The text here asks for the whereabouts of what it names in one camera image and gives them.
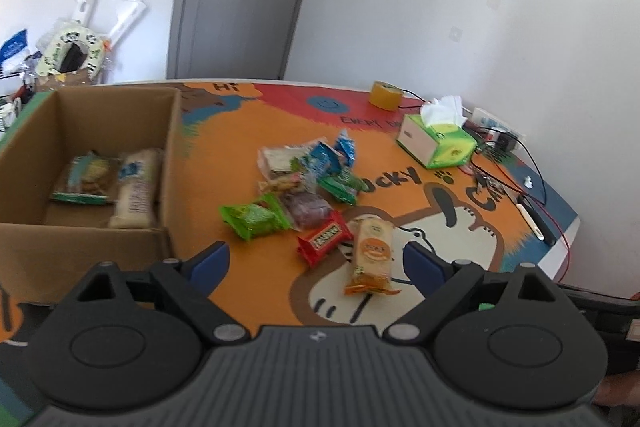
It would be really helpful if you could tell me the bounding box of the clear bread packet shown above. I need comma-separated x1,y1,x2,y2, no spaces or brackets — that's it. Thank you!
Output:
257,145,307,182

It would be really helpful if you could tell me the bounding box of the panda printed seat ring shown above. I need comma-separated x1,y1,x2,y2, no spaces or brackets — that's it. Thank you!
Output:
37,20,109,83

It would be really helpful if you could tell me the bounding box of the dark green snack packet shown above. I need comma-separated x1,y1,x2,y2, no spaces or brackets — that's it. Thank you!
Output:
317,171,369,206

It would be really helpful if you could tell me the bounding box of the short white plastic board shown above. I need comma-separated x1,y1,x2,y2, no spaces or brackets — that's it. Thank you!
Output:
104,0,148,48

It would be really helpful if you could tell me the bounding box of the bunch of keys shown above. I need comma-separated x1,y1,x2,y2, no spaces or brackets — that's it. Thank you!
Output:
469,163,507,194

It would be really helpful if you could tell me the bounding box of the orange cat printed mat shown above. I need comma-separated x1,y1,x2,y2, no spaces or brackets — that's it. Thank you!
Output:
0,79,584,349

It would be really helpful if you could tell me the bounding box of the blue plastic bag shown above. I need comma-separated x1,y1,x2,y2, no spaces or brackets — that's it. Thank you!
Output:
0,29,29,64

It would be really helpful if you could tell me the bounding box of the person's right forearm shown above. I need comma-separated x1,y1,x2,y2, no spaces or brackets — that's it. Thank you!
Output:
595,369,640,409

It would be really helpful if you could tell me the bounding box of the clear orange snack packet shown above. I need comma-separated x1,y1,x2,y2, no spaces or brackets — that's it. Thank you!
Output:
258,174,307,194

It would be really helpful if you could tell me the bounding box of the green tissue box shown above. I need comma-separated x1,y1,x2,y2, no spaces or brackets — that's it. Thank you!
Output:
396,95,478,170

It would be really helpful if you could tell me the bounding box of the purple snack packet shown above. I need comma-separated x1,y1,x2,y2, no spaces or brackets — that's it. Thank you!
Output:
282,191,334,231

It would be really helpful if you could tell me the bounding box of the black cable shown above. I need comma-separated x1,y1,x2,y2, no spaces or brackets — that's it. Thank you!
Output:
397,89,550,208

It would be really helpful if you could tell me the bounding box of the white power strip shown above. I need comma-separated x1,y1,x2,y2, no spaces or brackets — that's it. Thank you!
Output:
470,107,527,144

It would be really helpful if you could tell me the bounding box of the red cable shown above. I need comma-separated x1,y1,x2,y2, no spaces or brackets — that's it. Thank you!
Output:
470,147,577,284

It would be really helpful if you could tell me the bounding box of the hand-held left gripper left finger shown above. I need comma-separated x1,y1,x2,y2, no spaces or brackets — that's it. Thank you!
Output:
60,241,251,349

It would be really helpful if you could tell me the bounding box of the blue snack packet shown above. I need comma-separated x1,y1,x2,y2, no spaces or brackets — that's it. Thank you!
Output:
299,139,347,178
334,130,358,168

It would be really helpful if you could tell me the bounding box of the brown cardboard box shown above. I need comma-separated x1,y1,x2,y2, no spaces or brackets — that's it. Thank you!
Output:
0,86,184,304

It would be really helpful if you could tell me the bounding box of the bright green snack packet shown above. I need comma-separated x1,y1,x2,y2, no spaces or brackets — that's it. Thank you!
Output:
219,194,292,242

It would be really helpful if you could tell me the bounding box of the long white snack packet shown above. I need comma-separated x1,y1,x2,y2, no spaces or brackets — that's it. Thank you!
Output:
107,148,165,230

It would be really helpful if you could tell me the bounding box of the utility knife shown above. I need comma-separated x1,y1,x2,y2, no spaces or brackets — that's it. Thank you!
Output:
516,196,557,249

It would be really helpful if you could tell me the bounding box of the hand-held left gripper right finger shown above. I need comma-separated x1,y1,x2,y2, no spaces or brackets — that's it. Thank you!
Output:
384,242,572,347

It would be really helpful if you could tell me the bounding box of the green cracker packet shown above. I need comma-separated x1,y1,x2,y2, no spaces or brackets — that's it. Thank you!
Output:
50,151,122,206

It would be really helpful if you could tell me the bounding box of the brown tape roll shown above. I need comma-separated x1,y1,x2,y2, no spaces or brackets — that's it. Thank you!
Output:
369,80,404,112

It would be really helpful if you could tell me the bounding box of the red snack packet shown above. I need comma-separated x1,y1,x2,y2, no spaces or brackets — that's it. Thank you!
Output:
297,222,355,268

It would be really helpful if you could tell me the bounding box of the orange biscuit packet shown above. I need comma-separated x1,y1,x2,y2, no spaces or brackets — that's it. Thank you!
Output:
343,215,403,298

